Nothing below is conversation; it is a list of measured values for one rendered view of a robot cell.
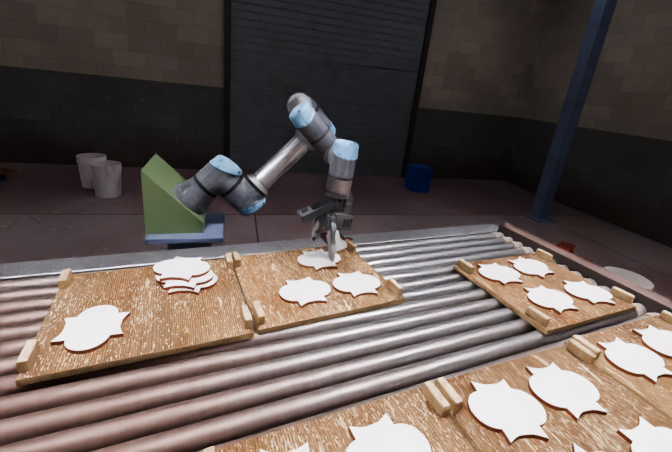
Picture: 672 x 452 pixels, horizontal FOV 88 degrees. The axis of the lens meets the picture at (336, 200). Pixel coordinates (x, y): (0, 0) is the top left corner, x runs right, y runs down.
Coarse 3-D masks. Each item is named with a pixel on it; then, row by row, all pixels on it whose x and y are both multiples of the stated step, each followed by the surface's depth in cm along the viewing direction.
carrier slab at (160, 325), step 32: (96, 288) 86; (128, 288) 87; (160, 288) 88; (224, 288) 91; (64, 320) 74; (128, 320) 76; (160, 320) 77; (192, 320) 78; (224, 320) 80; (64, 352) 66; (96, 352) 67; (128, 352) 68; (160, 352) 69
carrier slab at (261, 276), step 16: (240, 256) 108; (256, 256) 109; (272, 256) 110; (288, 256) 111; (352, 256) 116; (240, 272) 99; (256, 272) 100; (272, 272) 101; (288, 272) 102; (304, 272) 103; (320, 272) 104; (336, 272) 105; (352, 272) 106; (368, 272) 107; (256, 288) 93; (272, 288) 94; (384, 288) 100; (272, 304) 87; (288, 304) 88; (320, 304) 89; (336, 304) 90; (352, 304) 91; (368, 304) 91; (384, 304) 93; (272, 320) 81; (288, 320) 82; (304, 320) 83; (320, 320) 85
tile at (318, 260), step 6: (306, 252) 113; (312, 252) 114; (318, 252) 114; (324, 252) 115; (300, 258) 109; (306, 258) 109; (312, 258) 110; (318, 258) 110; (324, 258) 111; (336, 258) 112; (300, 264) 106; (306, 264) 106; (312, 264) 106; (318, 264) 107; (324, 264) 107; (330, 264) 107; (336, 264) 110; (318, 270) 105
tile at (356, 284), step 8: (360, 272) 105; (336, 280) 99; (344, 280) 99; (352, 280) 100; (360, 280) 100; (368, 280) 101; (376, 280) 101; (336, 288) 95; (344, 288) 96; (352, 288) 96; (360, 288) 96; (368, 288) 97; (376, 288) 98; (352, 296) 94
